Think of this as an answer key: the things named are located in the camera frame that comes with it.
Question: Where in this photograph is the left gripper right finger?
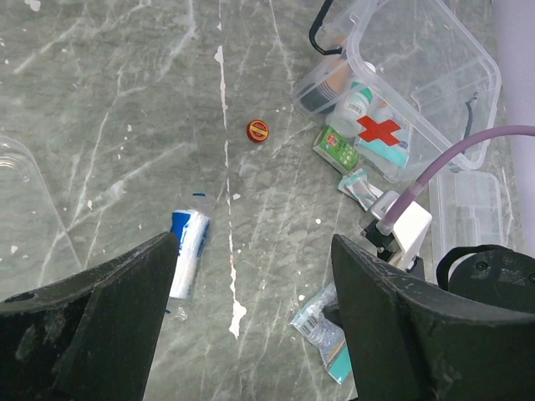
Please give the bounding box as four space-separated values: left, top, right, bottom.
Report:
331 235 534 400

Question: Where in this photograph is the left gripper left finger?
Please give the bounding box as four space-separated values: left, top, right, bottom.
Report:
1 232 178 400

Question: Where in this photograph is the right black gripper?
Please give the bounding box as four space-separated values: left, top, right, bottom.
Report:
323 220 425 327

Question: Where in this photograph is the teal-edged clear bag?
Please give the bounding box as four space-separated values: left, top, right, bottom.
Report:
290 282 352 384
357 100 413 169

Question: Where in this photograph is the white green-label bottle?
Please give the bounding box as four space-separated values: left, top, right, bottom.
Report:
326 81 374 139

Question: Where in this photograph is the clear plastic medicine box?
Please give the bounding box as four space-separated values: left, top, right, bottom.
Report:
292 1 501 183

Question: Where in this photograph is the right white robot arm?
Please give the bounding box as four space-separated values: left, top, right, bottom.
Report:
325 235 534 338

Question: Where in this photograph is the clear box lid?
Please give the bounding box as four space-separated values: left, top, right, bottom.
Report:
0 135 83 300

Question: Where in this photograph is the teal white sachet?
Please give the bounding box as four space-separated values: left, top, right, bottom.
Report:
338 168 383 211

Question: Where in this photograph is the clear divider tray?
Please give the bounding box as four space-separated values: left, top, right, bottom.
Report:
429 170 506 265

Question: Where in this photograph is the white blue bandage roll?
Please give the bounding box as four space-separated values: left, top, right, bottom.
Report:
169 209 210 299

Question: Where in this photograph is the small green box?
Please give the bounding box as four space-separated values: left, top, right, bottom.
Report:
313 126 360 175

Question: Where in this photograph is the small red round tin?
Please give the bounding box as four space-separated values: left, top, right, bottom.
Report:
246 119 269 143

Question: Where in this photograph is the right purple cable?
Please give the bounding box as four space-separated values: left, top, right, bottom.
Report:
375 124 535 233

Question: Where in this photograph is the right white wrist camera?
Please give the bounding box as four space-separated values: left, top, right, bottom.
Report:
360 190 433 272

